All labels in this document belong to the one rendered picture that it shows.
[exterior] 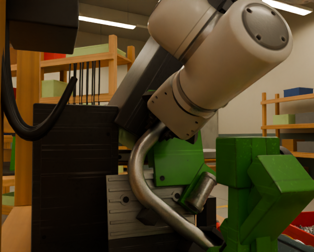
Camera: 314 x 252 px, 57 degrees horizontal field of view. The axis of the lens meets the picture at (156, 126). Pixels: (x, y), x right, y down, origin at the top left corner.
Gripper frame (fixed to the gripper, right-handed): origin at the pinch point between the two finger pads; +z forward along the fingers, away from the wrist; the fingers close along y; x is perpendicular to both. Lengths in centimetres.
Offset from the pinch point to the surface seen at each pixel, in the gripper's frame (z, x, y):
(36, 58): 66, -21, 57
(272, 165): -25.5, 8.4, -11.3
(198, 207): -0.2, 7.1, -15.6
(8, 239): 46, 34, 9
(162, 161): 3.2, 3.7, -5.1
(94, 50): 238, -153, 109
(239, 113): 583, -548, -161
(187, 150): 2.9, -2.1, -7.7
